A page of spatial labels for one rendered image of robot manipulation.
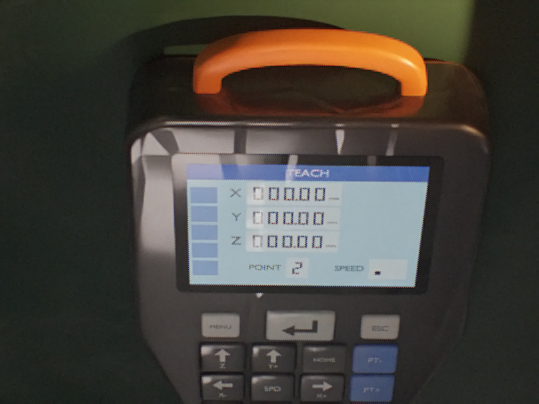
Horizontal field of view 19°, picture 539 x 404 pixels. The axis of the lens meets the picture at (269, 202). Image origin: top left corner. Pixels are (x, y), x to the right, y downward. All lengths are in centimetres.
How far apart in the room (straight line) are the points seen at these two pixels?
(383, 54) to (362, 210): 4
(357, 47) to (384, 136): 2
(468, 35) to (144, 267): 10
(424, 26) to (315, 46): 3
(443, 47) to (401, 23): 1
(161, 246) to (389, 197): 6
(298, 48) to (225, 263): 7
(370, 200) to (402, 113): 3
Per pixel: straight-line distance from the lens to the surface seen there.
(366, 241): 40
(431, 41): 39
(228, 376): 44
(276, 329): 42
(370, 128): 37
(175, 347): 43
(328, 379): 44
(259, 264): 40
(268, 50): 37
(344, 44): 37
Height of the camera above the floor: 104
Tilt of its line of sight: 44 degrees down
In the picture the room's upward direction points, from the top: 180 degrees clockwise
